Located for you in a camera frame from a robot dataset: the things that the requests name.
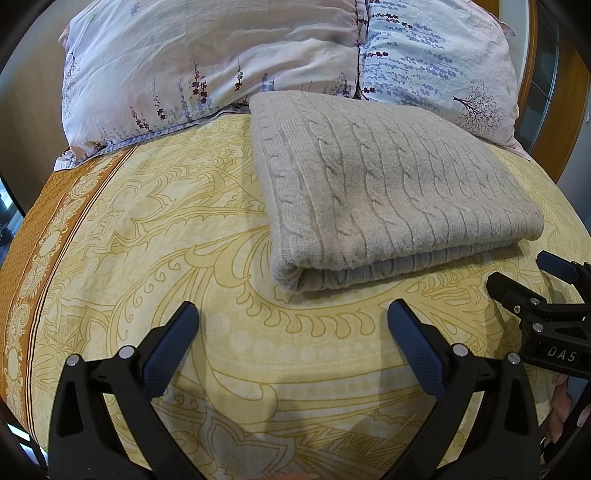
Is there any yellow patterned bed sheet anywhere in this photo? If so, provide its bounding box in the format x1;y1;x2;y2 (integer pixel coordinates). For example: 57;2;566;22
0;113;578;480

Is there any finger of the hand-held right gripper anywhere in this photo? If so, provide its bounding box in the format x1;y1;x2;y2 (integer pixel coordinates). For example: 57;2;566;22
536;250;591;288
487;272;556;325

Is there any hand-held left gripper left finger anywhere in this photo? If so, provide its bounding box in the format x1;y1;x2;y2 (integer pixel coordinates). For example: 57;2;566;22
47;301;218;480

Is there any grey cable knit sweater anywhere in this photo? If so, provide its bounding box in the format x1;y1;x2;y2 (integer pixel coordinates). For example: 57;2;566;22
249;91;544;292

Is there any light blue tree print pillow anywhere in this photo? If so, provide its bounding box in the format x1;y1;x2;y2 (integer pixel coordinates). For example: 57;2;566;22
355;0;532;160

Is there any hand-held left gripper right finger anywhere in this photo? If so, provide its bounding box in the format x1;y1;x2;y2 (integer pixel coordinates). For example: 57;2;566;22
387;299;542;480

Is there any pink floral pillow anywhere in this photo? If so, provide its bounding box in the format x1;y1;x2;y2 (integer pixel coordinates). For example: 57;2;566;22
54;0;365;172

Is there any orange wooden furniture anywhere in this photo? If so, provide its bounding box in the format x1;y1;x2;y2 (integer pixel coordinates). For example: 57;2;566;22
480;0;591;185

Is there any person's right hand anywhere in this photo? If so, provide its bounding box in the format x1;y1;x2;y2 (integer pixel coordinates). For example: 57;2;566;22
546;373;578;448

